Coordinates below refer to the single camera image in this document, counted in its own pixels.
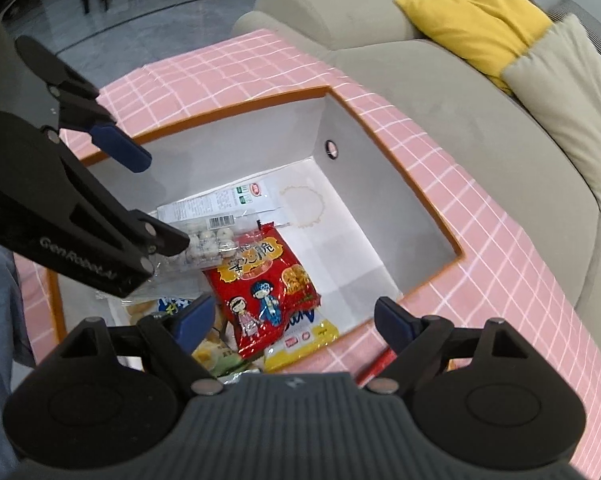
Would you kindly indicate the green white cake packet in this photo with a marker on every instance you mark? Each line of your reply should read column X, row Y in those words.
column 228, row 362

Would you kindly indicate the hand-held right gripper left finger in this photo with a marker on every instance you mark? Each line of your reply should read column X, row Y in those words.
column 195, row 321

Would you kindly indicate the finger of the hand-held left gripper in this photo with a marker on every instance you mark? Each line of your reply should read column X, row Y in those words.
column 165, row 242
column 123, row 147

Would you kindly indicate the clear packet with barcode label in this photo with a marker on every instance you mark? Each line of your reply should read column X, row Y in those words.
column 210, row 245

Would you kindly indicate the houndstooth pillow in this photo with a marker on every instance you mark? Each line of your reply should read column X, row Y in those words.
column 595, row 30

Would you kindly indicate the beige sofa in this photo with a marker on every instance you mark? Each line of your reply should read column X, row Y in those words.
column 430, row 85

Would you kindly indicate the white long packet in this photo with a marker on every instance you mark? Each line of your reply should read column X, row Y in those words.
column 220, row 200

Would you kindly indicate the person's leg in jeans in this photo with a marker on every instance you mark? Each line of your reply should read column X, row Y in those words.
column 0, row 335

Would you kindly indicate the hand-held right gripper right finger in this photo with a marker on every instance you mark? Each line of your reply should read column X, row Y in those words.
column 395, row 322

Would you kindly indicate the beige pillow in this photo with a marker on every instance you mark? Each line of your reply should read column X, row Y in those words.
column 570, row 105

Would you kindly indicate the red bar packet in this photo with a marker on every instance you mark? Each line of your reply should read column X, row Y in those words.
column 378, row 365

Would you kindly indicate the yellow pillow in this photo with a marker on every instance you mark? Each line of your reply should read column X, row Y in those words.
column 480, row 15

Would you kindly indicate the orange cardboard box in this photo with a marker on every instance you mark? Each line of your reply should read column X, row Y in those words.
column 360, row 185

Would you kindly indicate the red cartoon snack bag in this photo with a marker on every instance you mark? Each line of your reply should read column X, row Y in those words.
column 260, row 290

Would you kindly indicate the yellow chips bag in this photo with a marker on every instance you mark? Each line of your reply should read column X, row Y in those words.
column 208, row 347

